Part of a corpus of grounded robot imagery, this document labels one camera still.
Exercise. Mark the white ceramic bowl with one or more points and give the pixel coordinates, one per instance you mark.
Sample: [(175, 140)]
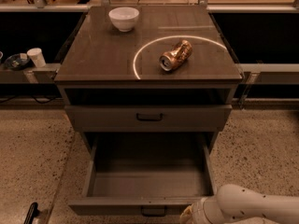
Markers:
[(124, 18)]

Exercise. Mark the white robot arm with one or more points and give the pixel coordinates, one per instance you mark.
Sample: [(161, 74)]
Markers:
[(233, 203)]

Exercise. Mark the grey drawer cabinet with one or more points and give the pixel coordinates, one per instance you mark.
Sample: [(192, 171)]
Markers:
[(105, 66)]

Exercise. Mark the black object on floor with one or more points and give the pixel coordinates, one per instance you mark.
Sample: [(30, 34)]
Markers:
[(31, 214)]

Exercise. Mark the drawer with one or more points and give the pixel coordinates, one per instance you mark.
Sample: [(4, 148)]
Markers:
[(148, 118), (147, 174)]

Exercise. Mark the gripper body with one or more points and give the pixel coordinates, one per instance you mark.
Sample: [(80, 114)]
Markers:
[(198, 211)]

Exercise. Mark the white paper cup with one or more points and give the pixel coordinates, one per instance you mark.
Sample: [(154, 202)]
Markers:
[(37, 57)]

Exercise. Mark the crushed golden soda can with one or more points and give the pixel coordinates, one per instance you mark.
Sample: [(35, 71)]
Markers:
[(177, 56)]

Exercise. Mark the dark blue bowl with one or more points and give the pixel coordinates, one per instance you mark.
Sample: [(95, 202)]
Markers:
[(17, 61)]

